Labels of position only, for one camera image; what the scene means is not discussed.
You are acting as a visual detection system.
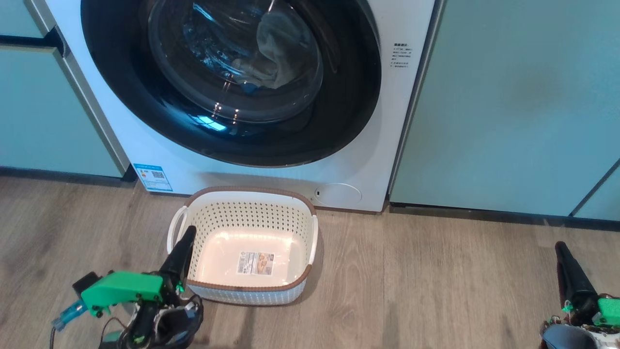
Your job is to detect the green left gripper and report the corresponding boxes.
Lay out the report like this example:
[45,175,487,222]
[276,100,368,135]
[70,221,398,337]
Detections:
[80,225,197,318]

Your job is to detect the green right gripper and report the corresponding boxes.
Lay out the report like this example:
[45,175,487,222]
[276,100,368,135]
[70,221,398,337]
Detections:
[556,241,620,326]

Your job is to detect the washing machine glass door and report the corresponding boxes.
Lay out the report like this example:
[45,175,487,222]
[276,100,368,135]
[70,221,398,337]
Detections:
[80,0,382,169]

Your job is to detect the yellow garment with blue collar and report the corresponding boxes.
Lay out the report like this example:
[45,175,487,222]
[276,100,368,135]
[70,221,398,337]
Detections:
[231,57,278,94]

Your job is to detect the yellow garment with blue cuff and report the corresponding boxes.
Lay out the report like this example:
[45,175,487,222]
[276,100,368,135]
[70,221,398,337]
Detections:
[256,14,304,89]

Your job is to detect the teal cabinet door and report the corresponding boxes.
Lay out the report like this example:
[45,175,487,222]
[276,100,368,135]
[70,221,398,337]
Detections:
[390,0,620,219]
[0,46,126,177]
[572,162,620,222]

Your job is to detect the white Hisense washing machine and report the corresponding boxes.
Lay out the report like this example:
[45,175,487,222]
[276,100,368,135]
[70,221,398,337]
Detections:
[24,0,444,214]

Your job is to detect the printed basket bottom label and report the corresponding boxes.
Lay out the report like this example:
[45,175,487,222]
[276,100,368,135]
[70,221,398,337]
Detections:
[236,251,275,276]

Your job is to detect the cream perforated laundry basket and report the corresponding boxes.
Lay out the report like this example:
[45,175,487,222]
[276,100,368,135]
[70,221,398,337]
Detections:
[167,186,319,306]

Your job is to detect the blue white energy label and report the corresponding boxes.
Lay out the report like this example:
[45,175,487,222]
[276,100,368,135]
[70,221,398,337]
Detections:
[133,163,173,192]

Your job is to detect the dark cabinet plinth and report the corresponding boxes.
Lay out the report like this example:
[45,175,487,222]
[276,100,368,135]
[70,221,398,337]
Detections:
[390,203,620,231]
[0,166,137,188]

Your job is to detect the round white filter cover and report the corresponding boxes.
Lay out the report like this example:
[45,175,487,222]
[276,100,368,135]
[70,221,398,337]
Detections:
[314,183,363,206]

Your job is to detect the teal cabinet drawer front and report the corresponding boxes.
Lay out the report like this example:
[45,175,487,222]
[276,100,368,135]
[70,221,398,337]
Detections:
[0,0,47,39]

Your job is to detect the small printed text sticker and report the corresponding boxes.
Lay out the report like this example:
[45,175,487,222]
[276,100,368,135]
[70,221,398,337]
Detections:
[392,43,414,68]

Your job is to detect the thin black gripper cable loop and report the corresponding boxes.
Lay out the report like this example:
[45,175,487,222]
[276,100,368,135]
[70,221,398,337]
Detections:
[99,317,127,342]

